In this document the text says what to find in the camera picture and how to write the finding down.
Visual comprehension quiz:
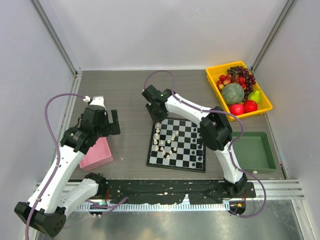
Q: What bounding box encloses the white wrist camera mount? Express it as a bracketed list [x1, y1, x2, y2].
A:
[83, 96, 106, 110]

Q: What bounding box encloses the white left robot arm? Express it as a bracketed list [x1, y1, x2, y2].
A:
[14, 105, 121, 238]

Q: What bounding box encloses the pink open box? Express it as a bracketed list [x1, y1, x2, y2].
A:
[79, 137, 114, 172]

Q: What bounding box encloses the black and white chessboard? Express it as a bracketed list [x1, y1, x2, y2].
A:
[146, 118, 206, 173]

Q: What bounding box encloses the green melon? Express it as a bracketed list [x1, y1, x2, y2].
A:
[221, 83, 245, 105]

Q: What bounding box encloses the red apple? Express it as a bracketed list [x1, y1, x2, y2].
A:
[229, 103, 245, 116]
[243, 100, 258, 113]

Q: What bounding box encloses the green pear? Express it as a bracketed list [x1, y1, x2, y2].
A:
[247, 89, 262, 104]

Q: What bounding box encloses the aluminium frame rail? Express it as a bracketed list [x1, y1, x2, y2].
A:
[29, 0, 83, 83]

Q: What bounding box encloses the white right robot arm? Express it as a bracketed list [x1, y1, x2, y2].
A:
[142, 85, 248, 197]

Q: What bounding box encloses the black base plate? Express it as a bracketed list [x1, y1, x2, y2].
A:
[100, 179, 257, 205]

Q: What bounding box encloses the purple grape bunch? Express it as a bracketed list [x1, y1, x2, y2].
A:
[227, 66, 257, 97]

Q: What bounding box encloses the yellow fruit tray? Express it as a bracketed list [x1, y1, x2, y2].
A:
[205, 61, 273, 119]

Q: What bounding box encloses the green empty tray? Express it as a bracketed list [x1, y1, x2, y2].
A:
[231, 132, 277, 174]

